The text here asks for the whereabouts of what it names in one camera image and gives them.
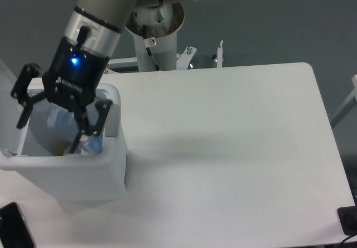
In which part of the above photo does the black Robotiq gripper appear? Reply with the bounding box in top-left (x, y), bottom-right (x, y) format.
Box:
top-left (11, 37), bottom-right (113, 154)

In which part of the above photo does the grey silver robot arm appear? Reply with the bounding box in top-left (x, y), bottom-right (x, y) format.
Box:
top-left (11, 0), bottom-right (181, 153)

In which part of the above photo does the white open trash can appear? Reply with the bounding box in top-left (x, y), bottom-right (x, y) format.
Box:
top-left (1, 64), bottom-right (127, 201)

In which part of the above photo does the clear plastic water bottle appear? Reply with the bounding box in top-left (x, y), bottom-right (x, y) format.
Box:
top-left (47, 106), bottom-right (103, 155)

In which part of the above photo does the trash inside the can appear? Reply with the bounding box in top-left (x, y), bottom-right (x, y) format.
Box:
top-left (54, 145), bottom-right (70, 157)

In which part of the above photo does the black device at table corner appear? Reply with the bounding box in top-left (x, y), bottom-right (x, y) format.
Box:
top-left (337, 206), bottom-right (356, 235)

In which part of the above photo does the black smartphone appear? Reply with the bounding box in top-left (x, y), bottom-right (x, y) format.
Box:
top-left (1, 202), bottom-right (37, 247)

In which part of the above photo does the white metal frame bracket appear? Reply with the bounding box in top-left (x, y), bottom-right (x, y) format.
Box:
top-left (104, 40), bottom-right (225, 75)

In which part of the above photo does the white post at right edge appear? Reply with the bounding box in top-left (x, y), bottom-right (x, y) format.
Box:
top-left (330, 75), bottom-right (356, 128)

